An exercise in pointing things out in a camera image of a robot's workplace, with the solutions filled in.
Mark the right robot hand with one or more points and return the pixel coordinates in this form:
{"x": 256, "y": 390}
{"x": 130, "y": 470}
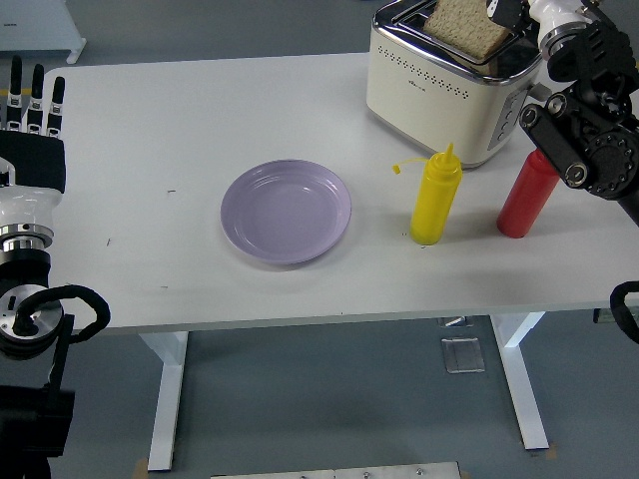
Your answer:
{"x": 554, "y": 10}

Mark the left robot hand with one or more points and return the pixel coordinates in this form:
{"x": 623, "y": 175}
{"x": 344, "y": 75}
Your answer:
{"x": 30, "y": 164}

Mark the bread slice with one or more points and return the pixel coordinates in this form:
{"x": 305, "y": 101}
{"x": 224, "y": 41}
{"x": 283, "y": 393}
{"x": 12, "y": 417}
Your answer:
{"x": 464, "y": 25}

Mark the cream and chrome toaster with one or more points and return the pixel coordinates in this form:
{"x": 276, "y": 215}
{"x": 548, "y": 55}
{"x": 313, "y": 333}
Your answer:
{"x": 429, "y": 100}

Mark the purple plate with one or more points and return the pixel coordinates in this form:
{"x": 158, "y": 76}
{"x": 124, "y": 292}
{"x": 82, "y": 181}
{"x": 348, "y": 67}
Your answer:
{"x": 287, "y": 212}

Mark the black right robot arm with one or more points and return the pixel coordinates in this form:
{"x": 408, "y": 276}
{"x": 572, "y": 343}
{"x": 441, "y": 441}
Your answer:
{"x": 599, "y": 154}

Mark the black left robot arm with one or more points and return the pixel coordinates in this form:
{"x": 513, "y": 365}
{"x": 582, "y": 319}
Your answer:
{"x": 30, "y": 319}

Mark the clear floor plate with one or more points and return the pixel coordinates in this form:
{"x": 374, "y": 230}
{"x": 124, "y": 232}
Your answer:
{"x": 463, "y": 355}

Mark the white cabinet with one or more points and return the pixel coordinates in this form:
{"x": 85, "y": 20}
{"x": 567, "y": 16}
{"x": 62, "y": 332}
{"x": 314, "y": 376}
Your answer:
{"x": 35, "y": 25}

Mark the red squeeze bottle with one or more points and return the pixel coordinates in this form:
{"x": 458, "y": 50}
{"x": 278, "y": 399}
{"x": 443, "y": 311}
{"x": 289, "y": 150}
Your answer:
{"x": 524, "y": 204}

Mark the yellow squeeze bottle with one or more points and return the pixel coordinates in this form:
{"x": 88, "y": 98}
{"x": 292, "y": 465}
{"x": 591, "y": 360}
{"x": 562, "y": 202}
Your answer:
{"x": 433, "y": 204}

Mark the white table leg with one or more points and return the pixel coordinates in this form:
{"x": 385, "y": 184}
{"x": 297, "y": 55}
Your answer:
{"x": 167, "y": 399}
{"x": 521, "y": 379}

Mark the table control panel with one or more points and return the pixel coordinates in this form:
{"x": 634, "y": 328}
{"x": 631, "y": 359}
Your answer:
{"x": 604, "y": 315}

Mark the small clear floor bracket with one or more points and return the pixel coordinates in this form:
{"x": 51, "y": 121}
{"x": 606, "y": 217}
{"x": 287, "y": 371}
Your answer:
{"x": 456, "y": 322}

